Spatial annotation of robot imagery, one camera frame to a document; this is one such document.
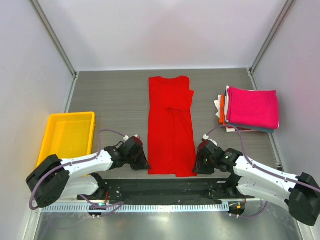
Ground aluminium frame post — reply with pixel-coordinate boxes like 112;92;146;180
28;0;77;79
247;0;296;75

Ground folded grey-blue t shirt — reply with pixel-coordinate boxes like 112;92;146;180
234;124;275;134

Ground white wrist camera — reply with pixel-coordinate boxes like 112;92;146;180
123;134;143;145
202;134;218;146

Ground slotted white cable duct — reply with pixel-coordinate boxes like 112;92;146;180
42;201;230;213

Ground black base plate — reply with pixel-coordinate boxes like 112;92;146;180
86;177;243;205

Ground right aluminium frame post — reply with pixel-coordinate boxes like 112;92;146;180
247;0;296;75

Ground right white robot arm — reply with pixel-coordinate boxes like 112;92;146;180
194;140;320;226

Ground folded white t shirt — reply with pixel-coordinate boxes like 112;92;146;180
213;85;230;121

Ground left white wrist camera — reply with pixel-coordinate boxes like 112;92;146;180
123;134;143;145

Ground left aluminium frame post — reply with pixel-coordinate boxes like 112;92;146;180
28;0;77;79

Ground red t shirt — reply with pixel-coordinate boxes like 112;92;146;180
147;76;196;177

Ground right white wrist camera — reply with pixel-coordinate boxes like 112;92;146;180
202;134;218;146

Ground folded pink t shirt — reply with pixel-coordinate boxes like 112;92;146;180
226;86;280;130

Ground folded orange t shirt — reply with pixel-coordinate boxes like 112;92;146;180
218;93;229;125

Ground yellow plastic bin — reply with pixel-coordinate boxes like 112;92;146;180
36;111;96;167

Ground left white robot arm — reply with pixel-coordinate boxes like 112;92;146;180
26;135;151;210

